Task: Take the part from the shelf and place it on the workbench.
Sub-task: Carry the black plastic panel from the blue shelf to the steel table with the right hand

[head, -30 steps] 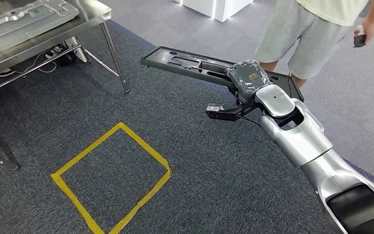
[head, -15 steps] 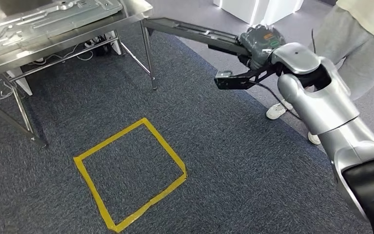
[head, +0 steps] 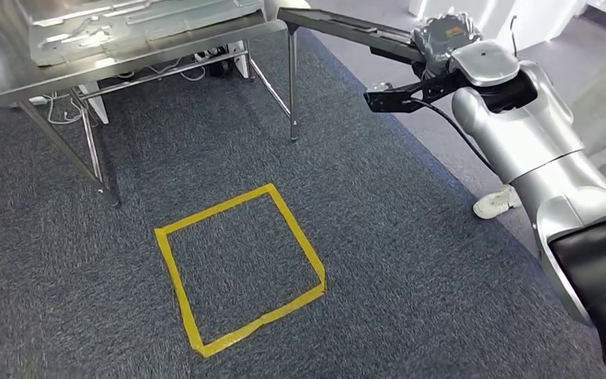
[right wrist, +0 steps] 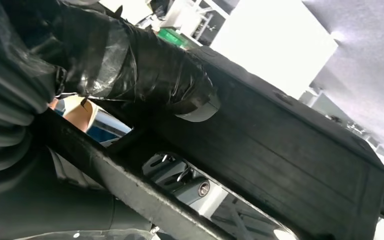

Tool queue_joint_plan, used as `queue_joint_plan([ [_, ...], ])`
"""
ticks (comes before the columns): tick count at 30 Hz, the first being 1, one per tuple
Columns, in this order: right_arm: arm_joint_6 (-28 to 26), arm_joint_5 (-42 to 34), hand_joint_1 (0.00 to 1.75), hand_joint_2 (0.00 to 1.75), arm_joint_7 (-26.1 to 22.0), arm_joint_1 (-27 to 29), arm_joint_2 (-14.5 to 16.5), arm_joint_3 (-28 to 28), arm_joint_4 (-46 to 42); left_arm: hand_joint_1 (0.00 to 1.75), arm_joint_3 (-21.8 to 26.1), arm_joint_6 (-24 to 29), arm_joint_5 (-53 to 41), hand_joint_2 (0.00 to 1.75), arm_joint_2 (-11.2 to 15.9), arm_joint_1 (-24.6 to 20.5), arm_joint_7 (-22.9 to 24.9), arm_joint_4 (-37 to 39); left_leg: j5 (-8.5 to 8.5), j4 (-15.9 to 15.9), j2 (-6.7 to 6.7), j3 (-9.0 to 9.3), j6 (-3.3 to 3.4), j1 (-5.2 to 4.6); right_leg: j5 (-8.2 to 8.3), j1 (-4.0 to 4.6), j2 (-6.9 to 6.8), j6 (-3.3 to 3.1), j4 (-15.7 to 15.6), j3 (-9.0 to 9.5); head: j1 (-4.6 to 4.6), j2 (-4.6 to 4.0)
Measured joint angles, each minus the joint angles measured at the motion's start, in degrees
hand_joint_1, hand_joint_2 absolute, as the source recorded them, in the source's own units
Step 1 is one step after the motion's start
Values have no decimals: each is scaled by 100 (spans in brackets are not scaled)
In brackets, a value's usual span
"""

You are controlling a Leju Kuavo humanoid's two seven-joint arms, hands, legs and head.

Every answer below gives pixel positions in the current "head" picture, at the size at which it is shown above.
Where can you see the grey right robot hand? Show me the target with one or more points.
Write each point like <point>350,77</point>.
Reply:
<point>441,39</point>

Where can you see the black plastic plate frame part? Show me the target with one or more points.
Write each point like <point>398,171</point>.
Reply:
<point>345,29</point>

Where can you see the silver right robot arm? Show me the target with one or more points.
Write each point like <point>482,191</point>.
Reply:
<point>533,136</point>

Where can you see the black box under workbench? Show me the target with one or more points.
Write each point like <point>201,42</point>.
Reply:
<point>224,65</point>

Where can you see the stainless steel workbench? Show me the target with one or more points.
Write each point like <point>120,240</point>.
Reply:
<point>5,73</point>

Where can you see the person's foot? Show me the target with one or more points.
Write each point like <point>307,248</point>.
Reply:
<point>496,204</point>

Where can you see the silver sheet metal panel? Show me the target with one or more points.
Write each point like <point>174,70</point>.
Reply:
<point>141,26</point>

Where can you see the yellow floor tape square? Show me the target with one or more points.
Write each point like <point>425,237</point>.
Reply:
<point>183,293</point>

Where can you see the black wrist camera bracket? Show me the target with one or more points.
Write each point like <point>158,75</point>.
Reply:
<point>397,99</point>

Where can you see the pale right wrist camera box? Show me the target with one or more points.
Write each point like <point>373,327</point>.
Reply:
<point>380,87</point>

